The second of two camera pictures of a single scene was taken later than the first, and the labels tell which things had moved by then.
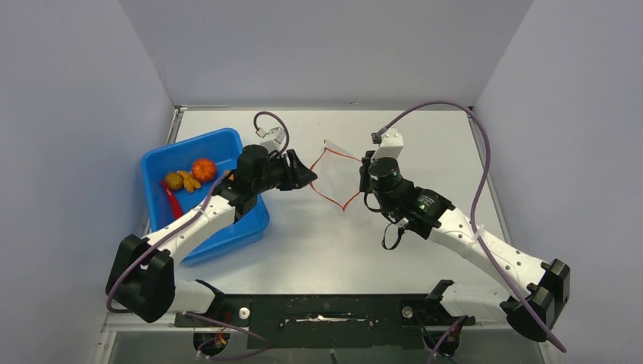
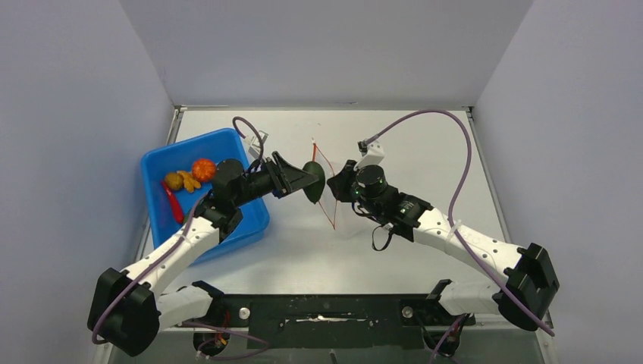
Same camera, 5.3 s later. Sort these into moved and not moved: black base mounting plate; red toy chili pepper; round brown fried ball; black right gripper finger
Moved: black right gripper finger
Not moved: red toy chili pepper; round brown fried ball; black base mounting plate
